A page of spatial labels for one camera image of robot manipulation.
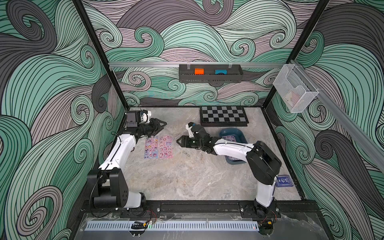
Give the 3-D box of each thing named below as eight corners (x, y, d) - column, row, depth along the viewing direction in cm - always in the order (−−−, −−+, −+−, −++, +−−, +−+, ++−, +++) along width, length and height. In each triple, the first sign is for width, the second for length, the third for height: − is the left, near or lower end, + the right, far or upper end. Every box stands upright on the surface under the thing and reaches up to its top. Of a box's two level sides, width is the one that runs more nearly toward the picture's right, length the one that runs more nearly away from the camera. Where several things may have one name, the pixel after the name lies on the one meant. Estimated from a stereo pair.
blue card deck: (276, 187, 82) (278, 185, 80) (272, 176, 86) (274, 174, 84) (292, 187, 82) (294, 185, 80) (287, 176, 86) (289, 174, 84)
